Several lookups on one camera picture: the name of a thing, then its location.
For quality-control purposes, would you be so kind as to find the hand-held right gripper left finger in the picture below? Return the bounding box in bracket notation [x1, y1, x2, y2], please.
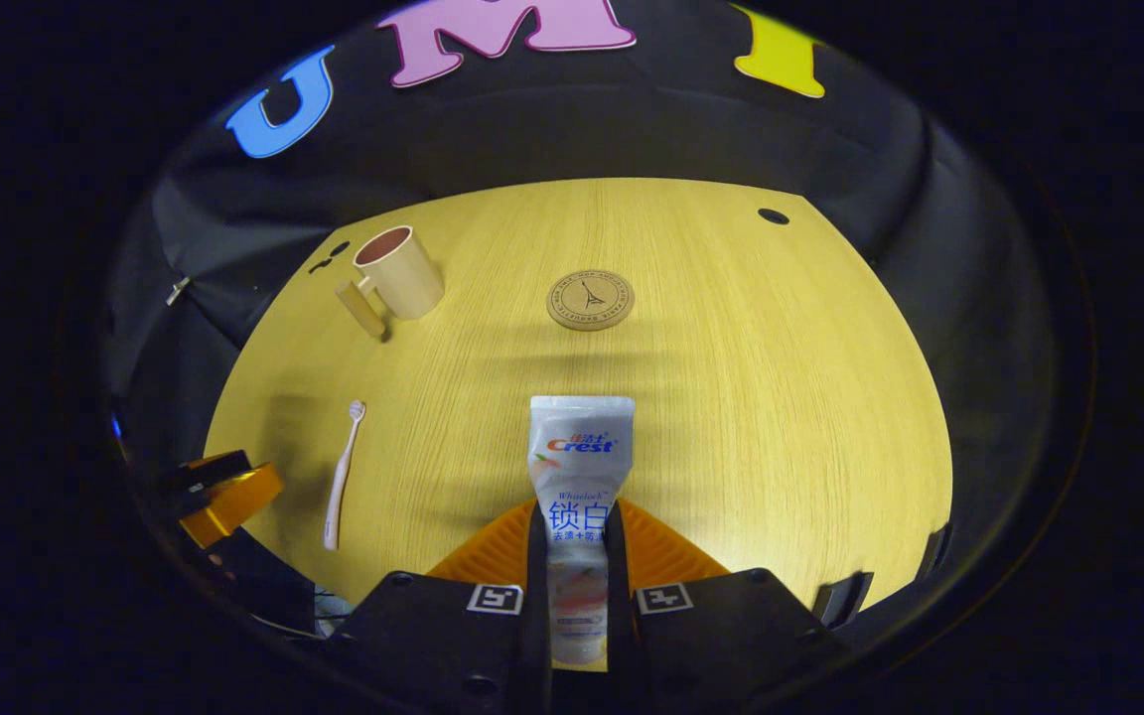
[319, 499, 553, 715]

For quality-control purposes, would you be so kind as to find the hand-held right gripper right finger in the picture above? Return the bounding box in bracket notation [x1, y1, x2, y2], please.
[604, 499, 846, 715]

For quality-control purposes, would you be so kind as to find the pink white toothbrush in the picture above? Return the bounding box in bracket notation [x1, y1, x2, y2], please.
[323, 400, 367, 551]

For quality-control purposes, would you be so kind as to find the white toothpaste tube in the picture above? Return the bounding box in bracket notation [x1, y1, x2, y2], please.
[528, 395, 637, 668]

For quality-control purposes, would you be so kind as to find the beige cup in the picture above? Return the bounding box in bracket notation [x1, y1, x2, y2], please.
[336, 226, 446, 341]

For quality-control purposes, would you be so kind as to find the round cork coaster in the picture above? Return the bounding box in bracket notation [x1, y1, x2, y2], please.
[546, 270, 636, 332]

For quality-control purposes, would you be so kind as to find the black backdrop cloth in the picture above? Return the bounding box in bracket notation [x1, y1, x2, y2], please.
[105, 0, 1060, 617]

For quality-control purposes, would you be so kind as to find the black desk edge bracket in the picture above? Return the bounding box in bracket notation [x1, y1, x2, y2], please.
[918, 524, 952, 582]
[812, 570, 875, 629]

